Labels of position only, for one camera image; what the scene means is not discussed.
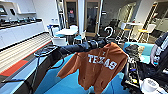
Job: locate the white kitchen counter cabinets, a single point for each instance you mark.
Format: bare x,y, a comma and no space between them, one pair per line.
20,33

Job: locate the yellow high stool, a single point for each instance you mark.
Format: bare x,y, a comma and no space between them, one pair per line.
146,32

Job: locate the white kitchen wall cabinets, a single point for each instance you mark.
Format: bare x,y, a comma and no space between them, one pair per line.
23,6

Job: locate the large blue sofa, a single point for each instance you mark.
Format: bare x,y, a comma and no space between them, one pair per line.
63,85

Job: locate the black garment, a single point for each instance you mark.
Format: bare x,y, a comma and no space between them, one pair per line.
135,51

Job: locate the white round low table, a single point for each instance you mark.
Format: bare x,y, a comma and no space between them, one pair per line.
66,32

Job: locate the white high stool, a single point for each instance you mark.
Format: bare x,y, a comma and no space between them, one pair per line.
121,31

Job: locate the plain wooden glass door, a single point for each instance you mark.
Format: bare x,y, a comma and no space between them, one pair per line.
91,16

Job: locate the white round container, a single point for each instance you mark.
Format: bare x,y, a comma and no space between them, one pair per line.
149,86

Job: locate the white square high table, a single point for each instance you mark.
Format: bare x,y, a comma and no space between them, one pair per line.
134,24

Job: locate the wooden glass door red sign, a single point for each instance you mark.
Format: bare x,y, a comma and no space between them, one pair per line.
71,13

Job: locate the orange hoodie white print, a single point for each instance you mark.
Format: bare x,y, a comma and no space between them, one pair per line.
96,68

